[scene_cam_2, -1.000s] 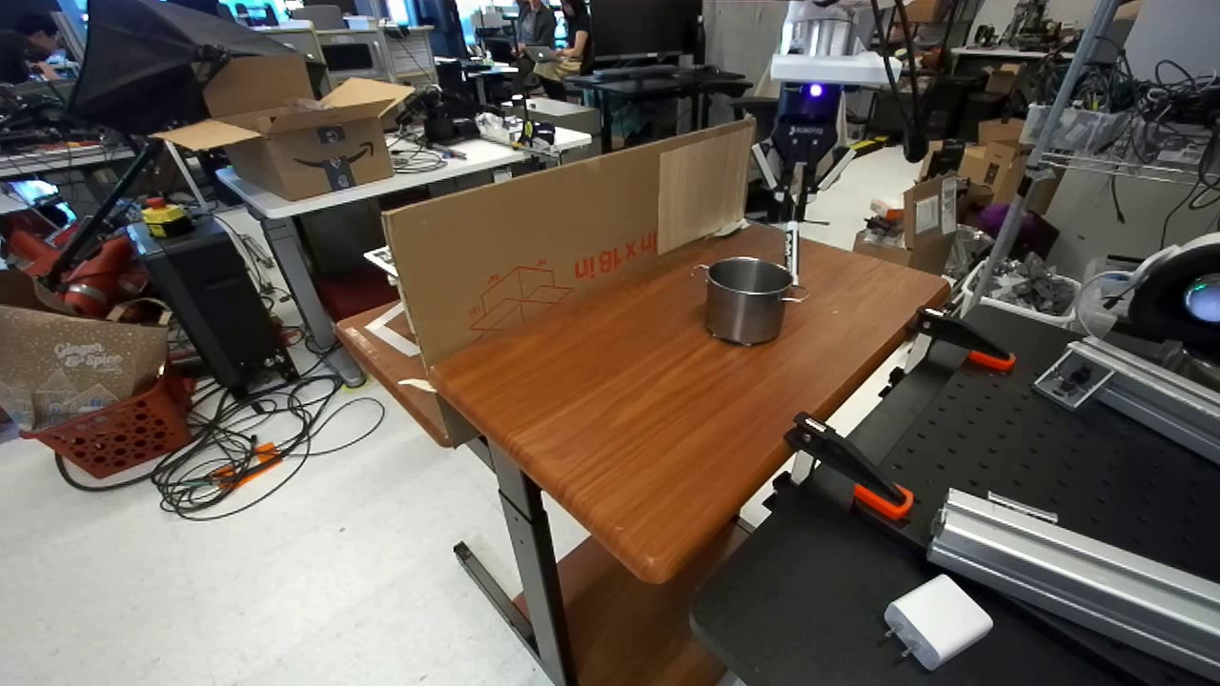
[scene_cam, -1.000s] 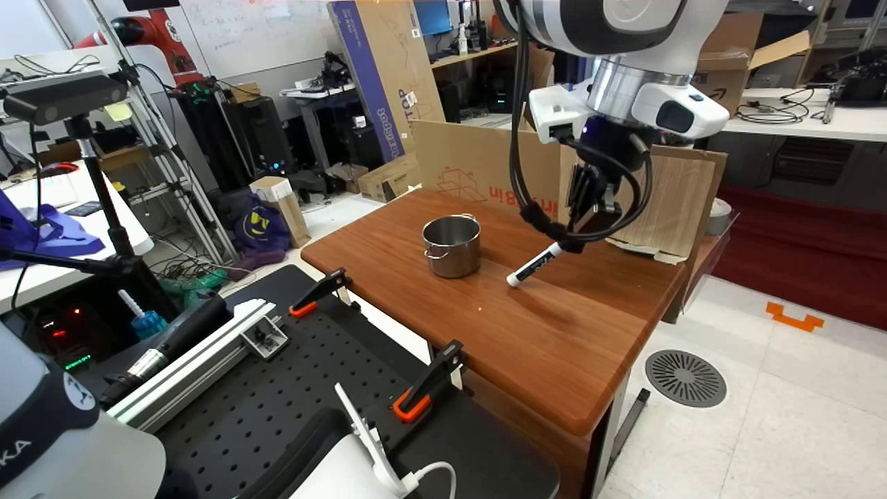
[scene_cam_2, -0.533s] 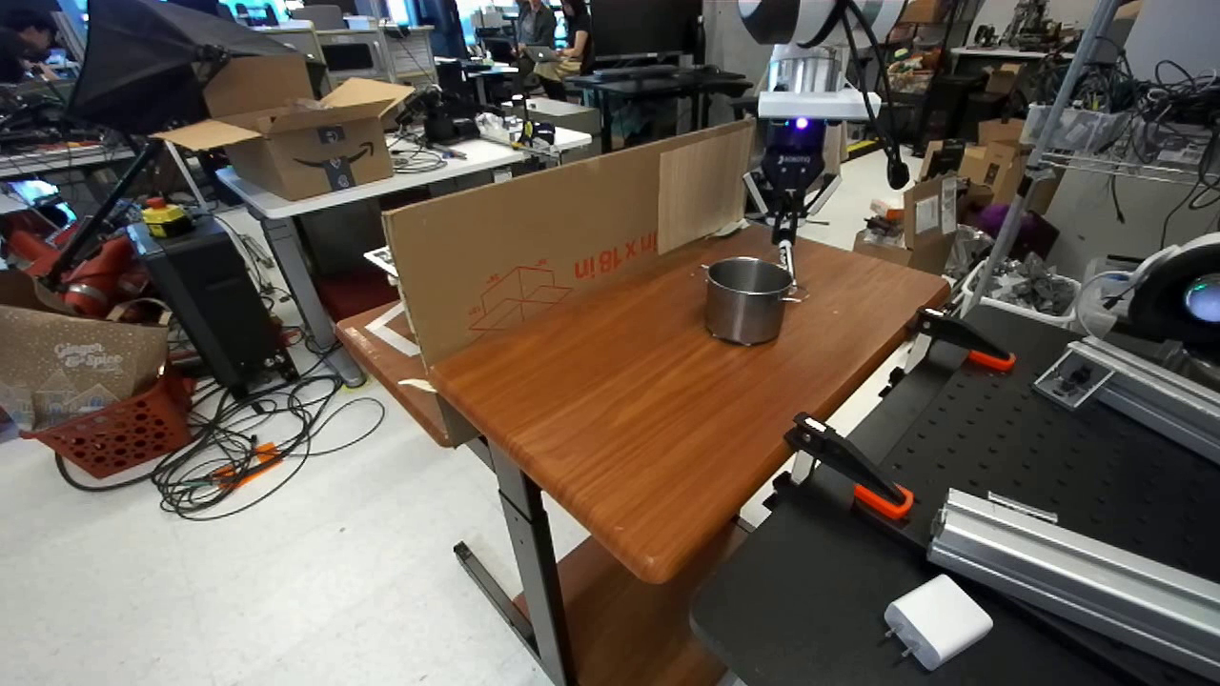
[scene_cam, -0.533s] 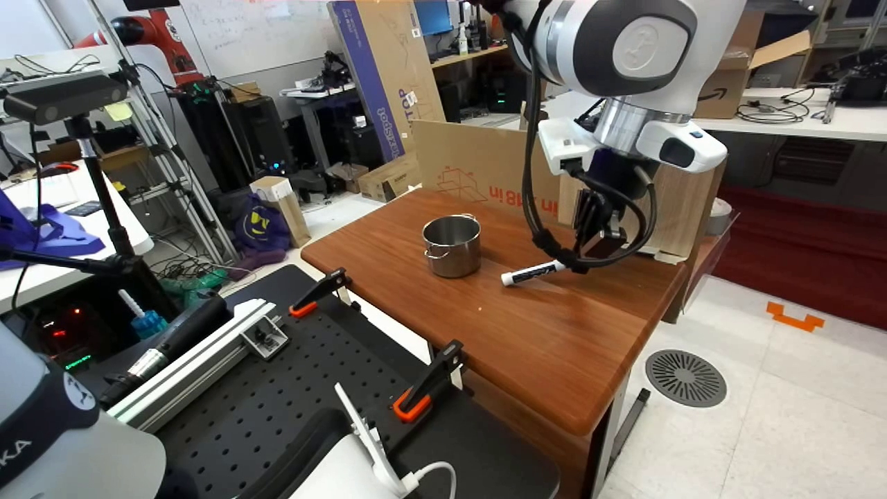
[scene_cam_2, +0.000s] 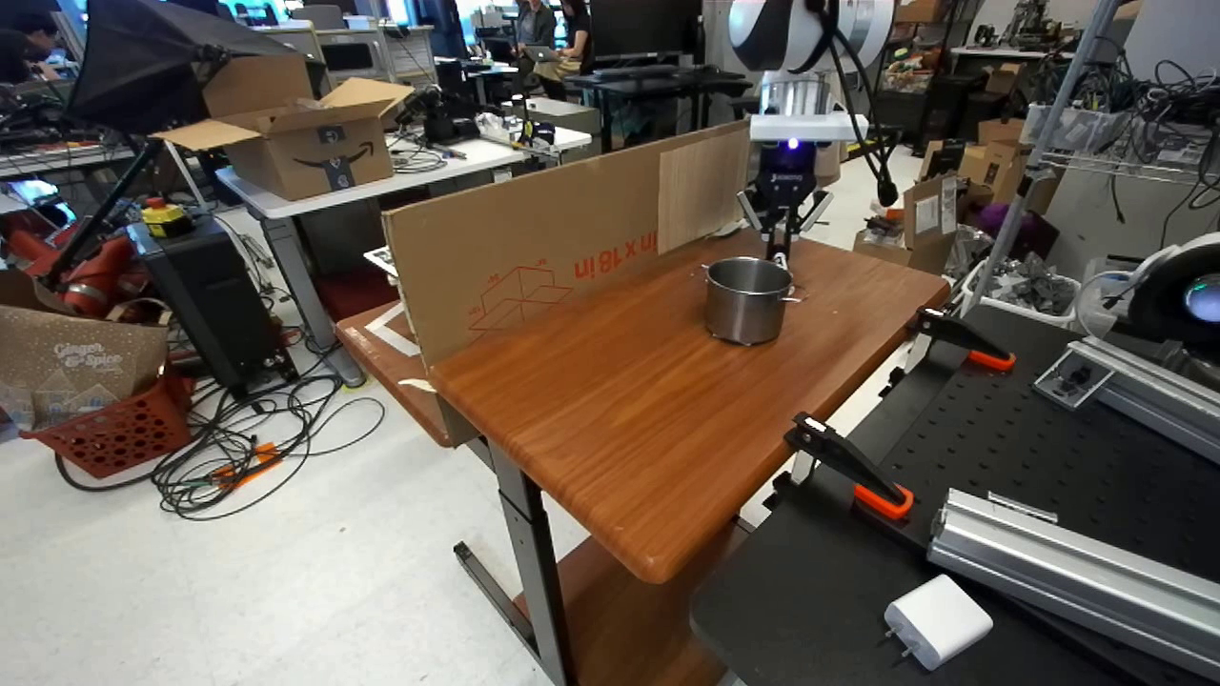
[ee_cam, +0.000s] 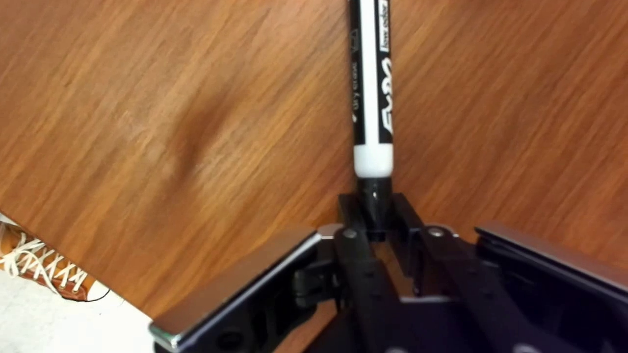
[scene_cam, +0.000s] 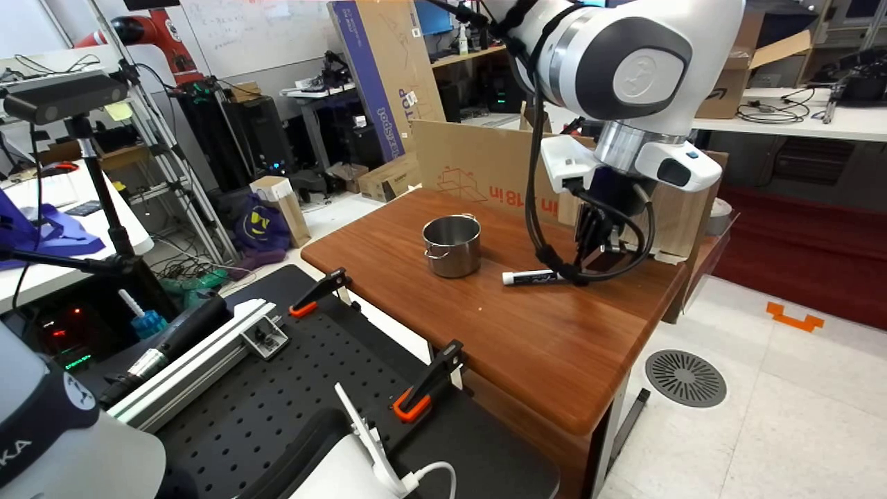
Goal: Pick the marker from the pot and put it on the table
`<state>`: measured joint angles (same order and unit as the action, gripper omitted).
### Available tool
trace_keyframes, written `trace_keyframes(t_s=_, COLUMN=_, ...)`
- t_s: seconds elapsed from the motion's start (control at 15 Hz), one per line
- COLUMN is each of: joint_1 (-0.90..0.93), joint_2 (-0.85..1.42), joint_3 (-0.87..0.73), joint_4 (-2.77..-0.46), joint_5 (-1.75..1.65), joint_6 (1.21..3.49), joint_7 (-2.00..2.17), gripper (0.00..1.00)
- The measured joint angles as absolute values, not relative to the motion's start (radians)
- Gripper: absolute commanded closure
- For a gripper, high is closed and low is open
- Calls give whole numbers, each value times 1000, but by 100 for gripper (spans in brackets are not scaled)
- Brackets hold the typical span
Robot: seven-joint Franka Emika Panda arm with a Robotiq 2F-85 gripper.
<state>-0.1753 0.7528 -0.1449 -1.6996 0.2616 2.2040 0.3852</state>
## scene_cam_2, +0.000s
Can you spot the yellow red emergency button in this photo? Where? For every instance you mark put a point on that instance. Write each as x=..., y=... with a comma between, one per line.
x=166, y=215

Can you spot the grey metal pole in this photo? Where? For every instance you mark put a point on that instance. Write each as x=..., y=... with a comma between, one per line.
x=1032, y=153

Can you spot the white USB charger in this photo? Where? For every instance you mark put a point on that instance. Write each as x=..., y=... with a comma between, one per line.
x=940, y=624

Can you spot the steel cooking pot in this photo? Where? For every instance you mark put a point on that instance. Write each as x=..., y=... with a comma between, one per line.
x=747, y=309

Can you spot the black platform top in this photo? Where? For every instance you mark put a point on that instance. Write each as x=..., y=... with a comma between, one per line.
x=813, y=596

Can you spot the black background desk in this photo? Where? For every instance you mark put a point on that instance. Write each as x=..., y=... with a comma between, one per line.
x=659, y=95

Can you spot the aluminium profile rail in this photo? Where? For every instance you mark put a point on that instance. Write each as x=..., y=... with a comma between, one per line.
x=1163, y=402
x=1081, y=576

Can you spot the silver corner bracket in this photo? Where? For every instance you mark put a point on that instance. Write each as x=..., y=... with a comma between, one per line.
x=1074, y=380

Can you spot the open Amazon cardboard box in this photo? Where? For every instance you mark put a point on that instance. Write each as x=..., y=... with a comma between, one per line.
x=309, y=146

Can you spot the brown paper bag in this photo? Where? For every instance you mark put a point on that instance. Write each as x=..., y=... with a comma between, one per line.
x=68, y=365

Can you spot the black orange spring clamp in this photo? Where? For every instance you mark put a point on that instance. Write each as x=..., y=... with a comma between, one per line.
x=850, y=470
x=971, y=341

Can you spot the brown cardboard panel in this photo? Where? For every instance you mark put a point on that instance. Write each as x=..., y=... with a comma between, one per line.
x=536, y=254

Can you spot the black photo umbrella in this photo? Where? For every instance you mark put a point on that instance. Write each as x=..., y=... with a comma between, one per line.
x=166, y=64

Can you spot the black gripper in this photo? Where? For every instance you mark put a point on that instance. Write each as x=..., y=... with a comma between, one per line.
x=786, y=186

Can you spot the black perforated breadboard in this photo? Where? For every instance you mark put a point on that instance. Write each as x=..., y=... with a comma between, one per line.
x=1093, y=470

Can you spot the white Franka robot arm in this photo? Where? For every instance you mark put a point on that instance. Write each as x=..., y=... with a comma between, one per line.
x=803, y=51

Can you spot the black cabinet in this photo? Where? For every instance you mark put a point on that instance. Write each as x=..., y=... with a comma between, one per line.
x=212, y=306

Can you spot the orange power strip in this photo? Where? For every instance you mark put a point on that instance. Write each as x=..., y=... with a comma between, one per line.
x=250, y=463

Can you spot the red plastic basket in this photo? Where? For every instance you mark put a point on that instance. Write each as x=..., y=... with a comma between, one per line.
x=118, y=431

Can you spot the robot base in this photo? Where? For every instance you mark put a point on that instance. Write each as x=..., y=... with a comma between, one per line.
x=1169, y=300

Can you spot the grey metal table leg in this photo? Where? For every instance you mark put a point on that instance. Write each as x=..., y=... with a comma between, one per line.
x=528, y=557

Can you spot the light corrugated cardboard sheet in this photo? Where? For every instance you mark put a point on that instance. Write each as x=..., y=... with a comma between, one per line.
x=703, y=186

